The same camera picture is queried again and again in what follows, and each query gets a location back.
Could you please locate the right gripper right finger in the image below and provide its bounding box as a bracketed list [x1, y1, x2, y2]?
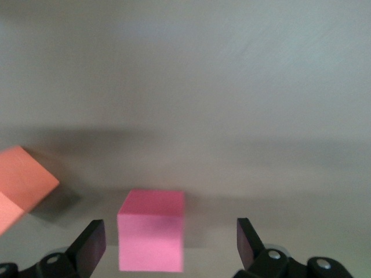
[234, 217, 308, 278]

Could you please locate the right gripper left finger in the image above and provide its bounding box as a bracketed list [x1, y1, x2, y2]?
[19, 219, 107, 278]

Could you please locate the red foam block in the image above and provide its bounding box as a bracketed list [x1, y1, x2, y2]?
[117, 189, 186, 273]

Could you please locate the orange foam block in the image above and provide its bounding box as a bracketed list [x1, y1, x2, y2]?
[0, 145, 60, 236]

